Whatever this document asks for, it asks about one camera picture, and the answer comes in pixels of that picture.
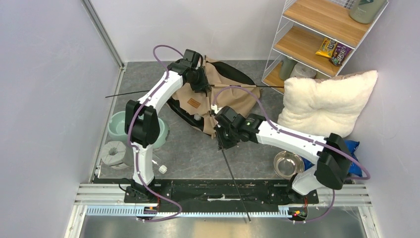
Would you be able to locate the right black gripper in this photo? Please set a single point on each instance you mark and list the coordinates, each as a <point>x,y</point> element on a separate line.
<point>224,143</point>

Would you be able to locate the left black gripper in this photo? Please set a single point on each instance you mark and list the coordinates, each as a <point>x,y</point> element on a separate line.
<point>204,83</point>

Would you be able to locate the tan fabric pet tent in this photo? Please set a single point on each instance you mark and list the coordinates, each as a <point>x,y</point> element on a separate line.
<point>194,108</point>

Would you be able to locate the long black tent pole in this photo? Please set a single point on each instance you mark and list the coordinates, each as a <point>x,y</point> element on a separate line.
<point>234,184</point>

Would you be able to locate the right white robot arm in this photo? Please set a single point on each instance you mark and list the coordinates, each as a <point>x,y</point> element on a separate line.
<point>330,156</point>

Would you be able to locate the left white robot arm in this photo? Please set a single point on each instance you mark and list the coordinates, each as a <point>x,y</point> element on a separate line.
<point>142,115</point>

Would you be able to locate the mint green pet bowl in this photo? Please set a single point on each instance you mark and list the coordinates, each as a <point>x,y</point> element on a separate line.
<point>116,129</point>

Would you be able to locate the stainless steel bowl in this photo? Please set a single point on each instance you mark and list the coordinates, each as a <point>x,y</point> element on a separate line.
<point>287,164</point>

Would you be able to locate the clear plastic bottle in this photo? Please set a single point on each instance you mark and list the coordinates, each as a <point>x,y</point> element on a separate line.
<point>159,166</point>

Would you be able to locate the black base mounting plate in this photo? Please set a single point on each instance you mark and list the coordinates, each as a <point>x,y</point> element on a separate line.
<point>219,195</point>

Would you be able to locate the green cylinder bottle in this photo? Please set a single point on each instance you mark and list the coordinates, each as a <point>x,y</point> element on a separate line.
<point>287,67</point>

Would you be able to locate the white toilet paper roll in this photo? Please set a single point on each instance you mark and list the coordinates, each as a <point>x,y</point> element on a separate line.
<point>302,71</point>

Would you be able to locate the white fluffy pillow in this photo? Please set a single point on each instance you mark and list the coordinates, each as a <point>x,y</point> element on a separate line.
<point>324,106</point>

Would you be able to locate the yellow M&M's bag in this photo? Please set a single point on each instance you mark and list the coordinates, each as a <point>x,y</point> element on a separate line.
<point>327,48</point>

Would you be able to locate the blue Doritos chip bag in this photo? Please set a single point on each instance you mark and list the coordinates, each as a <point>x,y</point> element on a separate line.
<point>354,170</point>

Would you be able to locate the grey-green jar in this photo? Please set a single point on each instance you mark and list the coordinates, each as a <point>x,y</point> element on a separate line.
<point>364,11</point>

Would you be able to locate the white wire wooden shelf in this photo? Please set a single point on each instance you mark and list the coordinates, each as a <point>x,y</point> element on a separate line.
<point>301,30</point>

